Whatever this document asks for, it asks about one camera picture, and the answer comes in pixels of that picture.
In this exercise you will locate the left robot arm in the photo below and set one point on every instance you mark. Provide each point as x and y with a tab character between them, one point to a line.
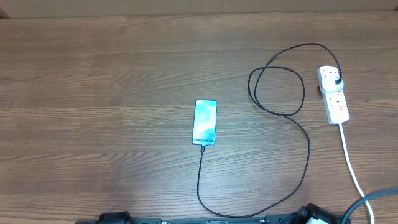
115	218

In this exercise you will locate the white charger adapter plug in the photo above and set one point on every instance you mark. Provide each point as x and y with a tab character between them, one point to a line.
330	85

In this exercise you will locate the white power strip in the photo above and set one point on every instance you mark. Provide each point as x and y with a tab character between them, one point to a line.
335	103

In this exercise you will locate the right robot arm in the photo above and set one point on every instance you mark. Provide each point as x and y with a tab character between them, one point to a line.
313	214

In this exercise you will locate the blue Galaxy smartphone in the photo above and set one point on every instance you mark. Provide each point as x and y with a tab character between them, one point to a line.
204	122

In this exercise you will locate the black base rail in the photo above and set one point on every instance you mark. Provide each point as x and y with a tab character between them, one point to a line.
268	219

